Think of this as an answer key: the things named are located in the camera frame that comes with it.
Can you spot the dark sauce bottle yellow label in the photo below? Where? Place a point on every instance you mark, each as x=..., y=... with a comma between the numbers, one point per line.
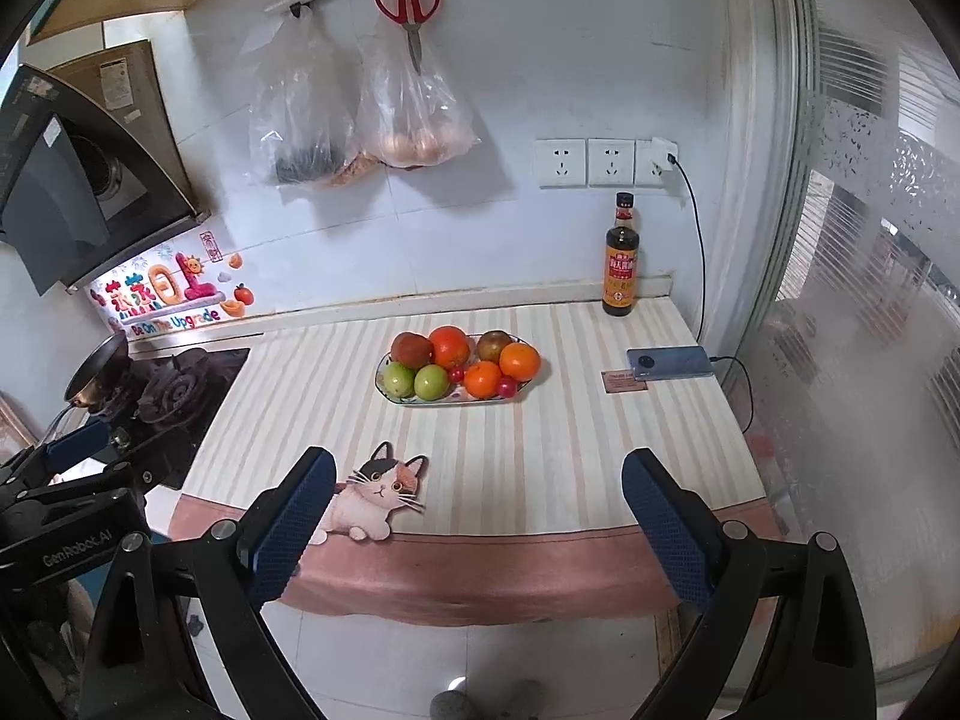
x=621, y=270

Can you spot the oval floral ceramic plate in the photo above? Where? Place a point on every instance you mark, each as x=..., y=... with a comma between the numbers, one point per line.
x=442, y=402

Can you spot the white charger plug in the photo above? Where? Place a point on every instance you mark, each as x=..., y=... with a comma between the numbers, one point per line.
x=664, y=156

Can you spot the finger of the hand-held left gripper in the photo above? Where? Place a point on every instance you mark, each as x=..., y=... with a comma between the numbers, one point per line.
x=127, y=469
x=75, y=444

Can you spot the purple-brown round fruit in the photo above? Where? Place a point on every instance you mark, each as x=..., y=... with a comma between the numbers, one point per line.
x=495, y=345

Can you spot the small orange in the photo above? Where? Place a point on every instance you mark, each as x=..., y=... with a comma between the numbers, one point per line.
x=520, y=361

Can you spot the blue smartphone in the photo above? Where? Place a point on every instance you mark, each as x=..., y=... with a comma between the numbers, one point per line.
x=671, y=362

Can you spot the plastic bag with dark contents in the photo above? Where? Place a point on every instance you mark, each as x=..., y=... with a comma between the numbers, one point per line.
x=300, y=127

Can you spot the black gas stove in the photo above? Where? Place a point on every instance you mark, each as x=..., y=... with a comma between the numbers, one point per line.
x=217, y=375

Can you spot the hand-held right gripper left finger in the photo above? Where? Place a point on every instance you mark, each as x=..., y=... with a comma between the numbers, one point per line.
x=289, y=532

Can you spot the black range hood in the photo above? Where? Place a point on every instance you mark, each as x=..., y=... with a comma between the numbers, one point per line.
x=45, y=187

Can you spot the dark frying pan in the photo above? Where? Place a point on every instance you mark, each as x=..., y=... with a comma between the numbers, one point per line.
x=97, y=367

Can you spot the colourful wall sticker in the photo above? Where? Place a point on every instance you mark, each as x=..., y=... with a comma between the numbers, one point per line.
x=165, y=292

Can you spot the white wall socket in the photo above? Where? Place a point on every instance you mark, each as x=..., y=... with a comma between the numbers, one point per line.
x=610, y=163
x=643, y=178
x=560, y=163

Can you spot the striped cat print tablecloth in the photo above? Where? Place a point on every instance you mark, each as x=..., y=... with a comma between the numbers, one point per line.
x=525, y=465

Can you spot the dark brown-red round fruit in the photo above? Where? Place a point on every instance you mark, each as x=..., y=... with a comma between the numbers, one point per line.
x=411, y=350

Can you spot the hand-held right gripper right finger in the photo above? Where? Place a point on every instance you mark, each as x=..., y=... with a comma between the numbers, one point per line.
x=664, y=532

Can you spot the brown card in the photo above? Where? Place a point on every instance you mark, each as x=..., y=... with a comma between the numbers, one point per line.
x=622, y=382

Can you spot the frosted glass sliding door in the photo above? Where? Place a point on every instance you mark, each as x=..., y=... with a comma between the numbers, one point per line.
x=862, y=315

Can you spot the large red-orange orange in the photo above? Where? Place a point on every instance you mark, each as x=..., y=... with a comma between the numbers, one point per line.
x=450, y=346

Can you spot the plastic bag with pale contents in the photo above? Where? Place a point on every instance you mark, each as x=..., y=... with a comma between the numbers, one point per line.
x=412, y=120

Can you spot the green apple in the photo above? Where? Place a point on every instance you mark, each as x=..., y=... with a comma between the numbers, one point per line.
x=431, y=382
x=400, y=379

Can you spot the grey slipper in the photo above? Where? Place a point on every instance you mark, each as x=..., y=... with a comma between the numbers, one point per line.
x=454, y=706

